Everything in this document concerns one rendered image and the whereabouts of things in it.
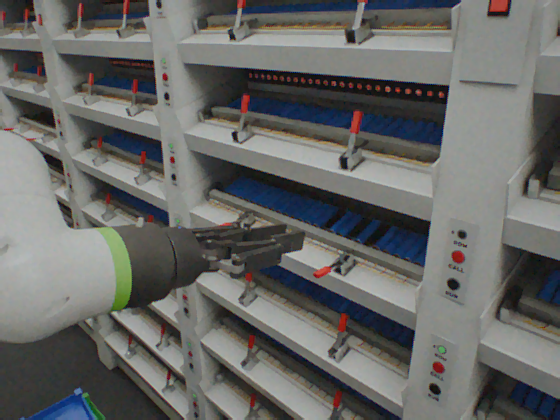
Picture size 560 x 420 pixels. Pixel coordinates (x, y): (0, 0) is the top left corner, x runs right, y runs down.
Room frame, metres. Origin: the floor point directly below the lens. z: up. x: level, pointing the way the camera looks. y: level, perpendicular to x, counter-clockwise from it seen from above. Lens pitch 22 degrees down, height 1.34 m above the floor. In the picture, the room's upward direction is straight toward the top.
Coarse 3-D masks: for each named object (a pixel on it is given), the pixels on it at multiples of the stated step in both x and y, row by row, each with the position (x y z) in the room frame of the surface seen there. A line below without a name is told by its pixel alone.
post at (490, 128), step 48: (528, 48) 0.52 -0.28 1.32; (480, 96) 0.55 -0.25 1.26; (528, 96) 0.52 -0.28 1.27; (480, 144) 0.55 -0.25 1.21; (528, 144) 0.54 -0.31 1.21; (480, 192) 0.54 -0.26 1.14; (432, 240) 0.58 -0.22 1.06; (480, 240) 0.53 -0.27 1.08; (432, 288) 0.57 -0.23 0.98; (480, 288) 0.52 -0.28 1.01; (480, 384) 0.56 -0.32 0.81
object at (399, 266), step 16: (208, 192) 1.02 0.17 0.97; (240, 208) 0.95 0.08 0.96; (256, 208) 0.91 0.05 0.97; (288, 224) 0.84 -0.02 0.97; (304, 224) 0.82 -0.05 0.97; (320, 240) 0.78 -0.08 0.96; (336, 240) 0.76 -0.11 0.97; (336, 256) 0.73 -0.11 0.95; (368, 256) 0.70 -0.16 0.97; (384, 256) 0.69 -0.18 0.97; (400, 272) 0.66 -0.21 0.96; (416, 272) 0.64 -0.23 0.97
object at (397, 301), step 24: (240, 168) 1.12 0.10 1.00; (192, 192) 1.01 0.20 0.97; (192, 216) 1.01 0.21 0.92; (216, 216) 0.96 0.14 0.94; (288, 264) 0.79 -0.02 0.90; (312, 264) 0.74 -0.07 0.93; (360, 264) 0.71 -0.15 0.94; (336, 288) 0.70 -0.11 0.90; (360, 288) 0.66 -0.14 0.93; (384, 288) 0.65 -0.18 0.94; (408, 288) 0.64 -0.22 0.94; (384, 312) 0.63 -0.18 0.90; (408, 312) 0.59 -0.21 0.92
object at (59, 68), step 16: (48, 0) 1.51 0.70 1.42; (64, 0) 1.54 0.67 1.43; (80, 0) 1.58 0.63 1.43; (96, 0) 1.62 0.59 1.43; (48, 16) 1.50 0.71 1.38; (48, 64) 1.54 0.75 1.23; (64, 64) 1.52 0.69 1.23; (80, 64) 1.56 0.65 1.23; (96, 64) 1.60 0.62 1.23; (48, 80) 1.56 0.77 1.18; (64, 80) 1.52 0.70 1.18; (64, 112) 1.50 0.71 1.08; (64, 128) 1.51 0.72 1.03; (80, 128) 1.53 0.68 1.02; (64, 144) 1.53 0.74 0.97; (80, 176) 1.51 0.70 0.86; (80, 192) 1.51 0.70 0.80; (80, 208) 1.50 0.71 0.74; (80, 224) 1.52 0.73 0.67; (96, 336) 1.56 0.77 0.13; (112, 352) 1.52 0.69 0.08; (112, 368) 1.51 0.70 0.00
